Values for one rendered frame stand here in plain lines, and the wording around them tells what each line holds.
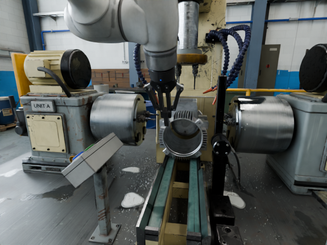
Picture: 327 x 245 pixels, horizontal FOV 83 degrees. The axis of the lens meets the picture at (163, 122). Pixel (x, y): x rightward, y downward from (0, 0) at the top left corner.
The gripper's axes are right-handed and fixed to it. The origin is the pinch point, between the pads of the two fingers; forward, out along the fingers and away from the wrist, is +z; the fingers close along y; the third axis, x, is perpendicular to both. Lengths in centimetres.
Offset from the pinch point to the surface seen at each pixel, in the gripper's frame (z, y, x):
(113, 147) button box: -6.7, 11.7, 20.1
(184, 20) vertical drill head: -22.3, -4.8, -34.0
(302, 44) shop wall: 179, -295, -496
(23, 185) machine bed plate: 23, 60, 21
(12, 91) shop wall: 245, 533, -354
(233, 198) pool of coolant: 25.3, -25.7, 16.5
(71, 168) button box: -11.9, 16.3, 30.3
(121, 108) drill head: 3.4, 20.2, -7.9
